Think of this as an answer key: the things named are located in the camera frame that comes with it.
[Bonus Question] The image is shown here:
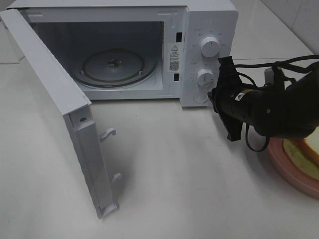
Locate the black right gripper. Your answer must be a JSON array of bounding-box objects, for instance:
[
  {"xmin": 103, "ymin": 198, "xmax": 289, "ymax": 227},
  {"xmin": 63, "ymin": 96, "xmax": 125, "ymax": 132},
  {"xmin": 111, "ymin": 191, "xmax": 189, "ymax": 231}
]
[{"xmin": 208, "ymin": 56, "xmax": 242, "ymax": 141}]

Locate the round white door button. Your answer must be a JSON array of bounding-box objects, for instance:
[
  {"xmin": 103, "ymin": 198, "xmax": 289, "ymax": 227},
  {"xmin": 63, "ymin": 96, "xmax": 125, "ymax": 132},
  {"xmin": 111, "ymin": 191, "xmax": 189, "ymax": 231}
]
[{"xmin": 193, "ymin": 92, "xmax": 208, "ymax": 104}]

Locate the sandwich with lettuce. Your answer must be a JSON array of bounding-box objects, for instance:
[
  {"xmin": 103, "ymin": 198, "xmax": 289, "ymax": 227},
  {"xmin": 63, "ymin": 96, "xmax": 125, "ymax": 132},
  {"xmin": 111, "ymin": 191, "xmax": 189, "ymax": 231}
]
[{"xmin": 283, "ymin": 127, "xmax": 319, "ymax": 180}]

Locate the pink round plate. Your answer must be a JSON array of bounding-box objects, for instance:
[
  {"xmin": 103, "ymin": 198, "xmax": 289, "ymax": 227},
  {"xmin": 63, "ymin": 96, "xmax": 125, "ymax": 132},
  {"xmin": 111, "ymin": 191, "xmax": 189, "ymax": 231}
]
[{"xmin": 267, "ymin": 138, "xmax": 319, "ymax": 200}]

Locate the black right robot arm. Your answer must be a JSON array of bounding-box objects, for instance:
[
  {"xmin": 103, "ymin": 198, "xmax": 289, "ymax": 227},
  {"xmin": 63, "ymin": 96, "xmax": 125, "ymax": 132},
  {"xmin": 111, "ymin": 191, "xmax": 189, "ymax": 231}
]
[{"xmin": 208, "ymin": 55, "xmax": 319, "ymax": 141}]

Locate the lower white microwave knob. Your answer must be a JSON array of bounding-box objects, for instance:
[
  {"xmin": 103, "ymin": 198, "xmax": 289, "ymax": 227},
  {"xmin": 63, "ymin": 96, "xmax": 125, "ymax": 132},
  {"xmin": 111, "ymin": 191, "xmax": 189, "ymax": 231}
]
[{"xmin": 197, "ymin": 68, "xmax": 214, "ymax": 86}]

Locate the white microwave knob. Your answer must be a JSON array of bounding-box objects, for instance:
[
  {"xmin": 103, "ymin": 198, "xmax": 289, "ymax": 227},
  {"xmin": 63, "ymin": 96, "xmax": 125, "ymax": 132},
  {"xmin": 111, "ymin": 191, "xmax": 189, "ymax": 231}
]
[
  {"xmin": 200, "ymin": 36, "xmax": 220, "ymax": 58},
  {"xmin": 197, "ymin": 68, "xmax": 214, "ymax": 86}
]

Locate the upper white microwave knob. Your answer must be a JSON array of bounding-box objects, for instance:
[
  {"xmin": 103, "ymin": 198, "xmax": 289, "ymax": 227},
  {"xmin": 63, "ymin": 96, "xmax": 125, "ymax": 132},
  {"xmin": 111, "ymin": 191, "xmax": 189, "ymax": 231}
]
[{"xmin": 200, "ymin": 36, "xmax": 220, "ymax": 58}]

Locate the warning label sticker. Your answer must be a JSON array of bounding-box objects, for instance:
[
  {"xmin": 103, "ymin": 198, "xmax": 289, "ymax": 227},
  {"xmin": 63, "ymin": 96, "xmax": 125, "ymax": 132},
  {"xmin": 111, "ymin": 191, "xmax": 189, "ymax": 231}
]
[{"xmin": 167, "ymin": 42, "xmax": 183, "ymax": 72}]

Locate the glass microwave turntable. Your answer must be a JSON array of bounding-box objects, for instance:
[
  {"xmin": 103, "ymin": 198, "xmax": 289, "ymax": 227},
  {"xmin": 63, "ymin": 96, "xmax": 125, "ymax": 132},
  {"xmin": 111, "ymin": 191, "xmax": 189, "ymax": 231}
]
[{"xmin": 77, "ymin": 48, "xmax": 158, "ymax": 88}]

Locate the white microwave oven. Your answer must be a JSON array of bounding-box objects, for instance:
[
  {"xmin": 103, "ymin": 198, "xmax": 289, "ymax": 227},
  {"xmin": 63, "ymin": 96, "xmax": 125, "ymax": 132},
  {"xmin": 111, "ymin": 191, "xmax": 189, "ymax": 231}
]
[{"xmin": 0, "ymin": 0, "xmax": 238, "ymax": 111}]

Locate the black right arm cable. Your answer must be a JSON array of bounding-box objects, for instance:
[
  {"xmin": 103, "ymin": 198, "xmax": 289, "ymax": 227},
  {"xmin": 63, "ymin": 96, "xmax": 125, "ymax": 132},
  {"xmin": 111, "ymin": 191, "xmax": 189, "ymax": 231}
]
[{"xmin": 234, "ymin": 55, "xmax": 319, "ymax": 152}]

